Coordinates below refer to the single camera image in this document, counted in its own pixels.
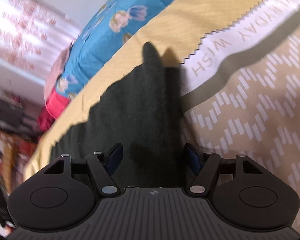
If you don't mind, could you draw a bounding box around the pink cloth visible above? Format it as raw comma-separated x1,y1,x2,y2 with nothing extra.
44,46,74,103

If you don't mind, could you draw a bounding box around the white curtain with red print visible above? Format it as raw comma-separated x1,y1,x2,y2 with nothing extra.
0,0,83,80

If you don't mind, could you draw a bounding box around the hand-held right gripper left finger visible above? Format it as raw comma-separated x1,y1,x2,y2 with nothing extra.
43,143,123,197

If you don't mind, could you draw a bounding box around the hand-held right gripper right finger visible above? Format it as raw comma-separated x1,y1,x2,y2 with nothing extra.
184,143,265,197

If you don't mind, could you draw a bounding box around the dark cluttered shelf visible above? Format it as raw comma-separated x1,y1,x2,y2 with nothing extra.
0,96,42,133

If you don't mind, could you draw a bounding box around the dark green knit sweater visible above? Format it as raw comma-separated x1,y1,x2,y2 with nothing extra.
50,42,199,188

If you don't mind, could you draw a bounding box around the yellow and beige patterned bedspread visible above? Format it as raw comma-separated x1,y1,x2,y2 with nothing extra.
24,0,300,235

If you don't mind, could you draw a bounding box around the blue cartoon print pillow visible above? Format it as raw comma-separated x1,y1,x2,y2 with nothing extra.
55,0,203,95

